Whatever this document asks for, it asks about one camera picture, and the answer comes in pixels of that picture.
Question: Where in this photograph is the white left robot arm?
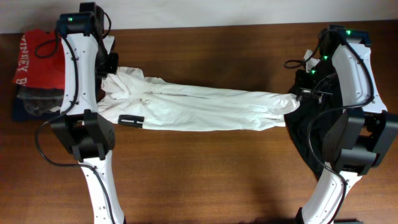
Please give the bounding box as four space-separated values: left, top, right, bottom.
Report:
51 7 126 223

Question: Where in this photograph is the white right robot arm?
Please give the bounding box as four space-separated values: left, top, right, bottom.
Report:
295 25 397 223

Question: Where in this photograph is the grey camouflage folded garment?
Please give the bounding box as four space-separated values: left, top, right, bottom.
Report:
16 86 64 117

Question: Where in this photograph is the white t-shirt black print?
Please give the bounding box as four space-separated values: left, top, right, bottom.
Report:
98 67 300 132

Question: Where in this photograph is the navy folded garment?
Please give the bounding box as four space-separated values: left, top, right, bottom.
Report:
12 85 59 122

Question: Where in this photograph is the red folded t-shirt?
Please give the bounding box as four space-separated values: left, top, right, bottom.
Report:
13 29 65 90

